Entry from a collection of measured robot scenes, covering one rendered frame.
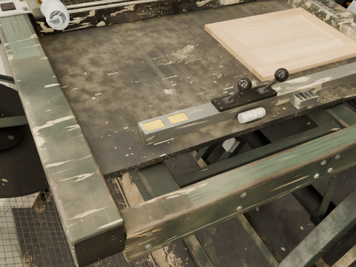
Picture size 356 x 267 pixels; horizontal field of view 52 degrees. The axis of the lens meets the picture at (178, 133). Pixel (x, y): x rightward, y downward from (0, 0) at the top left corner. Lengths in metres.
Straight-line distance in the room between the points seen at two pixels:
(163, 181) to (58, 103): 0.32
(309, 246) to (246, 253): 1.21
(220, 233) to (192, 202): 2.22
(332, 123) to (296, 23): 0.53
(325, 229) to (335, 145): 0.70
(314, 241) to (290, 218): 0.97
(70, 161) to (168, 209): 0.22
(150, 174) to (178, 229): 0.18
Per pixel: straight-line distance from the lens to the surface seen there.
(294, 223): 2.62
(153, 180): 0.92
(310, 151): 0.96
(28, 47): 1.17
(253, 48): 1.38
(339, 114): 1.27
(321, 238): 1.66
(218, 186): 0.82
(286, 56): 1.37
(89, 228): 0.69
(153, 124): 0.95
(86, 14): 1.43
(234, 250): 2.93
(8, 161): 1.61
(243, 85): 0.94
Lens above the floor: 2.28
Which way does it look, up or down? 42 degrees down
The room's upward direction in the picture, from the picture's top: 80 degrees counter-clockwise
